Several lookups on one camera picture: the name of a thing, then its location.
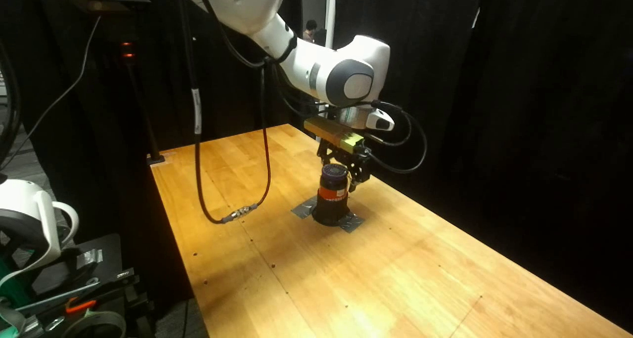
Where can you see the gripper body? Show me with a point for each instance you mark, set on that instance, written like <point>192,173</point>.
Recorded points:
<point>341,155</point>

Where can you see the white pole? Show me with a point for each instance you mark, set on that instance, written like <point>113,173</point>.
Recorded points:
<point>330,12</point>

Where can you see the roll of tape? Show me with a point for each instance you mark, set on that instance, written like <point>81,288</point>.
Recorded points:
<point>95,320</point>

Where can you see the dark bottle with orange band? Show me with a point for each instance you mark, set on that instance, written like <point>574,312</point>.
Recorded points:
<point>332,207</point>

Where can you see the person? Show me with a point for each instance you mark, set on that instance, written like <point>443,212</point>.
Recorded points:
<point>310,30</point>

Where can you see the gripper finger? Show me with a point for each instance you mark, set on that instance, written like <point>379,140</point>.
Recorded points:
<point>325,161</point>
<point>360,172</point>

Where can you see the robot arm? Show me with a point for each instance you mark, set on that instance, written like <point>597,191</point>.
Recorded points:
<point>277,36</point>

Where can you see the black curtain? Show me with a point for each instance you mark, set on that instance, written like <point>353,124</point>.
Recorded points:
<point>519,105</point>

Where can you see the grey tape patch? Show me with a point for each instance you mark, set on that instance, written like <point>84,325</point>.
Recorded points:
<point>352,222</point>

